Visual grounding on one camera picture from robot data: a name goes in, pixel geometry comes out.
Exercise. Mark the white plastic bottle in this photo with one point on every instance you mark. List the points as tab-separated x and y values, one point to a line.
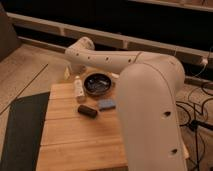
78	89

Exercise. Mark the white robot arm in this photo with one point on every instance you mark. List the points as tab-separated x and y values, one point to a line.
145	98

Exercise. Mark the wooden table board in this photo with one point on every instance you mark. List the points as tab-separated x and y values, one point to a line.
73	142

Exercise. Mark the blue sponge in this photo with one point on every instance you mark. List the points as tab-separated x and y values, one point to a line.
106	104

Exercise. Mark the dark grey floor mat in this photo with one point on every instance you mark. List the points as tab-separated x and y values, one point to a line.
24	132

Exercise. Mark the dark ceramic bowl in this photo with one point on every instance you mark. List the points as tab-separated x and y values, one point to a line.
97	84

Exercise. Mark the dark brown cylinder block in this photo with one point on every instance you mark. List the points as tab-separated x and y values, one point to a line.
87	111

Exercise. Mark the white power plug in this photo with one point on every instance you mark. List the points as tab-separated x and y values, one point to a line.
204	61

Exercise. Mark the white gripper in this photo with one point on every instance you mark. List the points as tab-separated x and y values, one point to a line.
77	69

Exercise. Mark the white wooden shelf rail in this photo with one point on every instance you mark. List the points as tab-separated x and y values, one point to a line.
187	55

